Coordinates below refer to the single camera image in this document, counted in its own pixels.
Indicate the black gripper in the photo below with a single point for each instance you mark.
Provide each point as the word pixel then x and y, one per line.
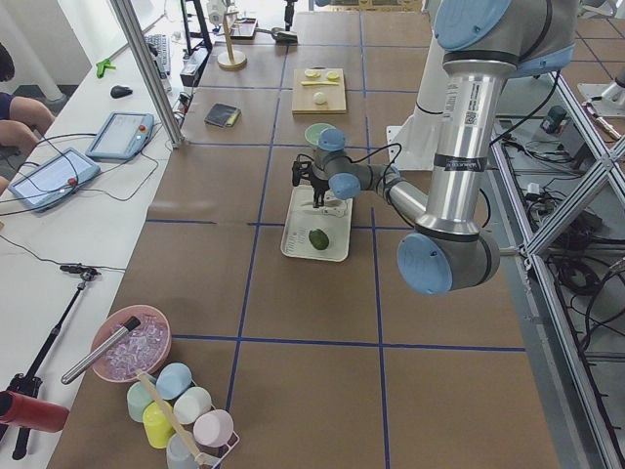
pixel 319 186

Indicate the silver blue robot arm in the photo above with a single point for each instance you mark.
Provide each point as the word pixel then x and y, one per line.
pixel 483 44

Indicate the green bun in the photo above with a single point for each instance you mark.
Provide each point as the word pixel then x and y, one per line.
pixel 319 239

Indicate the light green bowl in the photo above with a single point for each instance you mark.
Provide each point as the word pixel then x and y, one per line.
pixel 312 134

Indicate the pink bowl of ice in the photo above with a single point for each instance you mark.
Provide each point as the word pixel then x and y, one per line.
pixel 145 348

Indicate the white rectangular tray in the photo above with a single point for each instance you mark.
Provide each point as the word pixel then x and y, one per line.
pixel 302 217

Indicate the white garlic bulb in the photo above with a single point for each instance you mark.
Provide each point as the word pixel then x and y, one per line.
pixel 319 98

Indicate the wooden cutting board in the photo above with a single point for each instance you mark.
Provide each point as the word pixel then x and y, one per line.
pixel 319 91

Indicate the yellow fry stick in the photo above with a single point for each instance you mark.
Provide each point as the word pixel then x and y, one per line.
pixel 311 83

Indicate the lemon slice right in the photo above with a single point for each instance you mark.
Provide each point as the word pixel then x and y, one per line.
pixel 332 76

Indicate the lemon slice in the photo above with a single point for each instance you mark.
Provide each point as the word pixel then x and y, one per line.
pixel 332 76
pixel 312 73

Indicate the lemon slice left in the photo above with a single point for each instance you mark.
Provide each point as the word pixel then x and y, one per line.
pixel 312 73

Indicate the grey yellow folded cloth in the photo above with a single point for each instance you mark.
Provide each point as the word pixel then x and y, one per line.
pixel 223 116

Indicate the wooden paper towel stand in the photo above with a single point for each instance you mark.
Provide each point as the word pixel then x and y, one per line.
pixel 230 59

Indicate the dark metal scoop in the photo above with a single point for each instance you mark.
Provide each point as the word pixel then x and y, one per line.
pixel 279 35

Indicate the black box on table edge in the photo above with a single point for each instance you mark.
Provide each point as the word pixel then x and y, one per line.
pixel 193 67

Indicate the brown tray with items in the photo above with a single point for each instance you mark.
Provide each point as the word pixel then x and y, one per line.
pixel 243 28

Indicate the teach pendant tablet far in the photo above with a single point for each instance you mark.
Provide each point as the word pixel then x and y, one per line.
pixel 122 136

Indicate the teach pendant tablet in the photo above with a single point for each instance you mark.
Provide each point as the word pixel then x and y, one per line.
pixel 122 136
pixel 54 180

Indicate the black keyboard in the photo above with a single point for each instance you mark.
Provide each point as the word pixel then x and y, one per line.
pixel 159 47

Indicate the steel ice scoop tube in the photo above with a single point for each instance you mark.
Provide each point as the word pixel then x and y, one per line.
pixel 122 331

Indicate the black computer mouse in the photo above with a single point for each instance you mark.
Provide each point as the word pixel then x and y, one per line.
pixel 119 91

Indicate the blue cup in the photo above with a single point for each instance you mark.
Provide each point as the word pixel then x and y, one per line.
pixel 173 380

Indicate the white cup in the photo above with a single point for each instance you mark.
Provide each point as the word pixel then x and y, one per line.
pixel 191 404

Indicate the pink cup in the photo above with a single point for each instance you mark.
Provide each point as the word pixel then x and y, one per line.
pixel 213 429

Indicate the green clamp tool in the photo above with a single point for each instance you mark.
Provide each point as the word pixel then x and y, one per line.
pixel 103 66

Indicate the mint green cup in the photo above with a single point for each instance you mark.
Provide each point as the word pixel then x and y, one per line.
pixel 138 399

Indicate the teach pendant tablet near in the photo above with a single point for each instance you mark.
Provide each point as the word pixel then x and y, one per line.
pixel 54 180

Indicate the yellow cup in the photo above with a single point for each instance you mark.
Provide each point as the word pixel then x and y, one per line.
pixel 157 427

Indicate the grey cup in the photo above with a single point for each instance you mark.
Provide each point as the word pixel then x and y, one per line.
pixel 178 456

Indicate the person in green shirt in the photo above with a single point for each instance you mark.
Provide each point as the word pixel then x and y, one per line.
pixel 23 122

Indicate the black tripod stick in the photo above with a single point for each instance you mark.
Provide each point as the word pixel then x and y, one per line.
pixel 29 384

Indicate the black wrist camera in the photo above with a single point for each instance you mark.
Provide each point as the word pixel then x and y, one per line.
pixel 301 169

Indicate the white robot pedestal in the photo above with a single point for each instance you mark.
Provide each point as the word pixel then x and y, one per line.
pixel 412 145

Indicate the white wire cup rack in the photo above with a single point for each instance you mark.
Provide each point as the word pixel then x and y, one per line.
pixel 215 456

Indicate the wooden stick handle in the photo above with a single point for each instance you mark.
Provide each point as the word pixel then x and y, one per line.
pixel 199 457

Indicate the aluminium frame post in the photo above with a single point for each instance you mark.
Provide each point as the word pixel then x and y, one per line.
pixel 130 25

